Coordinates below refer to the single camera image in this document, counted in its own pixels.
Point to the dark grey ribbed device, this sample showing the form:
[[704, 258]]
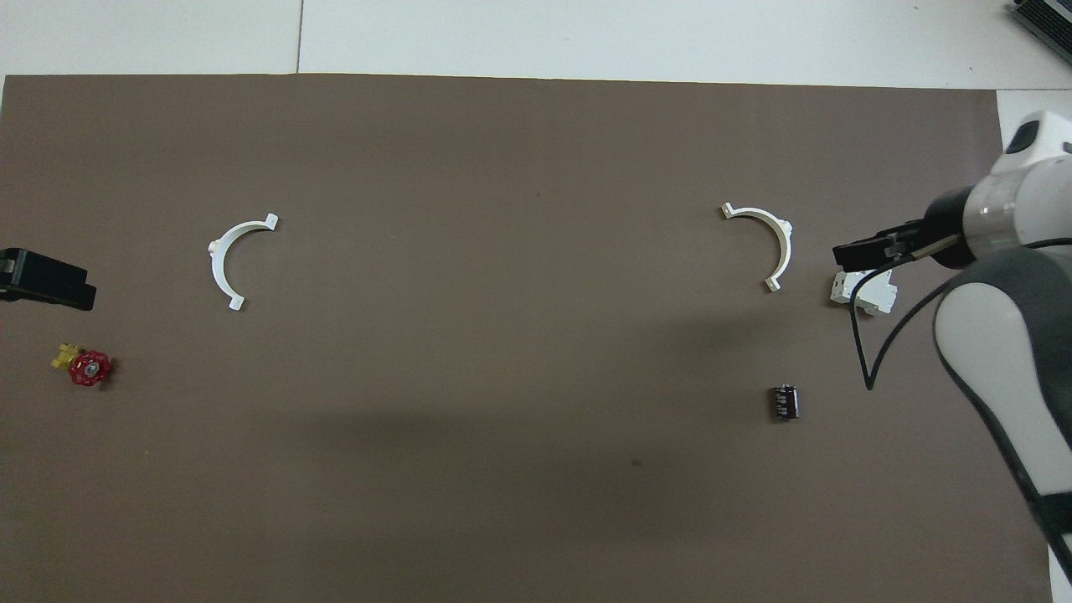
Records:
[[1047, 21]]

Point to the brown table mat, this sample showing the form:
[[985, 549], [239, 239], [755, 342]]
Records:
[[502, 251]]

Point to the small black connector block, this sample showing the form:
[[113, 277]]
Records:
[[785, 402]]

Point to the white circuit breaker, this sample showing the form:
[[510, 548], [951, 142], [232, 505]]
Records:
[[863, 293]]

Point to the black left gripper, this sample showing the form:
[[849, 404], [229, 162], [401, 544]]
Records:
[[42, 270]]

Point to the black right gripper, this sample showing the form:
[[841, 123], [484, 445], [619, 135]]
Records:
[[892, 241]]

